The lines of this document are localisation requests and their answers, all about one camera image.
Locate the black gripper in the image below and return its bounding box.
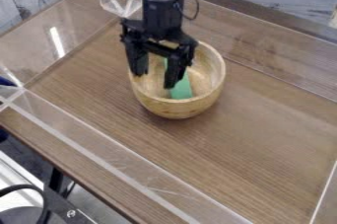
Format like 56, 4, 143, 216
122, 0, 198, 89

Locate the green rectangular block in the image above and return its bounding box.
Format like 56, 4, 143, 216
168, 68, 192, 100

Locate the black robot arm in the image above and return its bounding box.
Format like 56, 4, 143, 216
120, 0, 199, 89

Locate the brown wooden bowl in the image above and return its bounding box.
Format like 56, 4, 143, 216
128, 41, 227, 119

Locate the blue object at edge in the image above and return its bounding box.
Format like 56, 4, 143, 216
0, 76, 16, 87

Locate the black metal table leg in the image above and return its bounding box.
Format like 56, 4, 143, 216
50, 168, 64, 192

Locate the clear acrylic corner bracket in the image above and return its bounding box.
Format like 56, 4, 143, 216
99, 0, 143, 18

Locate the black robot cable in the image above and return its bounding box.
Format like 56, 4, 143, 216
176, 0, 200, 22

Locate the clear acrylic tray wall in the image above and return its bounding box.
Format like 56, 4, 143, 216
0, 0, 337, 224

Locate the black cable loop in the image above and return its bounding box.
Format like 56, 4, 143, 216
0, 184, 52, 224

